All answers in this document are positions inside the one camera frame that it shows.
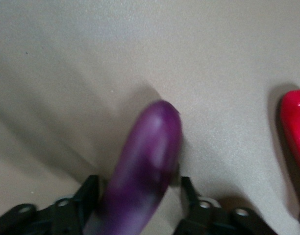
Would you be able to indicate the purple eggplant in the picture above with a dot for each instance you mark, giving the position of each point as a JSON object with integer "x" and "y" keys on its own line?
{"x": 145, "y": 159}

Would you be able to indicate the red chili pepper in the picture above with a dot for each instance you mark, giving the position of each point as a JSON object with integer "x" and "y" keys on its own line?
{"x": 297, "y": 122}

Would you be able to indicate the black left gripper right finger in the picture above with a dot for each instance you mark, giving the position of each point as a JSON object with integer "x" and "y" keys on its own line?
{"x": 206, "y": 220}

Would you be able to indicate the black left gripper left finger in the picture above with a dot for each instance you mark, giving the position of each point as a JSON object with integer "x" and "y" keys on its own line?
{"x": 66, "y": 215}

